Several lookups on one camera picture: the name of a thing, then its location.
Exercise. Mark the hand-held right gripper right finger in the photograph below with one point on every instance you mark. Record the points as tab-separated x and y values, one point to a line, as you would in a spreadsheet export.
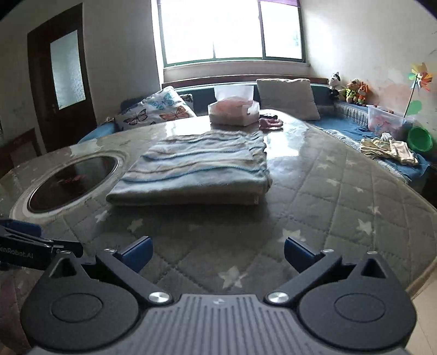
297	252

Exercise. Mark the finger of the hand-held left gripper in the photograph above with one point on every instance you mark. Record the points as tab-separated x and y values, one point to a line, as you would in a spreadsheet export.
24	228

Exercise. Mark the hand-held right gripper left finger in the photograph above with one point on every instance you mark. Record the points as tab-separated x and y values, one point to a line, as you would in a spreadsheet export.
138	252

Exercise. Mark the blue beige striped garment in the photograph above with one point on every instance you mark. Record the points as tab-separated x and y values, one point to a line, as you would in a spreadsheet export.
194	167

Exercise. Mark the pile of pale clothes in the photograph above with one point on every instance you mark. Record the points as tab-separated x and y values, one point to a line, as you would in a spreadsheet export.
385	148

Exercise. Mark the round black built-in hob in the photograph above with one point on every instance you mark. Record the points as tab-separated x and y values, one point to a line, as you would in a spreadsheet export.
71	181

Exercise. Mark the low dark wooden sideboard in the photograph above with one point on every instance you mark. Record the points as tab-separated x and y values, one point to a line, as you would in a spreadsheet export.
20	136

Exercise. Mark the dark wooden glass door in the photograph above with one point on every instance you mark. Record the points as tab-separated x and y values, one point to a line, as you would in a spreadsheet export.
41	102

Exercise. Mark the small pink cloth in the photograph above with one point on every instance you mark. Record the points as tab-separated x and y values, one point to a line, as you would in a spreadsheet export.
271	123

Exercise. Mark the butterfly print pillow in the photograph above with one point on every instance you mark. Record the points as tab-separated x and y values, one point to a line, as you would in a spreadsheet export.
150	109

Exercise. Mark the blue corner sofa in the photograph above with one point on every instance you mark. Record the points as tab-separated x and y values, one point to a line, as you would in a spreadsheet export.
348	116

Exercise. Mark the pink tissue box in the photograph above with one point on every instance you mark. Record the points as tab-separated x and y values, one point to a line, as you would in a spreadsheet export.
232	112

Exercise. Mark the beige cushion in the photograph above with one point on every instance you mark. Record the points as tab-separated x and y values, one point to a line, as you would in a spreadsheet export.
290	97

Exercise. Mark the clear plastic storage box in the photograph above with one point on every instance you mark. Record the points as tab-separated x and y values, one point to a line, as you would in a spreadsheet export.
385	123

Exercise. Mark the green plastic basin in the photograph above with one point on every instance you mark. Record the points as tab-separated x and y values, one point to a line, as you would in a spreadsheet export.
420	140

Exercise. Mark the orange fox plush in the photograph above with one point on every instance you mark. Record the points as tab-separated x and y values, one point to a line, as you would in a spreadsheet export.
363	94

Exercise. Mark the black white cow plush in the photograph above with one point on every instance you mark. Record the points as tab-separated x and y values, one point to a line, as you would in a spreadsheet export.
336	83

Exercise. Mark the colourful pinwheel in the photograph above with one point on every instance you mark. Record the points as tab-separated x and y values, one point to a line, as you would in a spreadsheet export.
421	75

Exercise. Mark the green framed window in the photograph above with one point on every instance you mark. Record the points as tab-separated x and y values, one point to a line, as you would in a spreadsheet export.
211	30

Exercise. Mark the purple curtain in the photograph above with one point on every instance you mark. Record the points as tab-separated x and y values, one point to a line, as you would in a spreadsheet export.
280	2

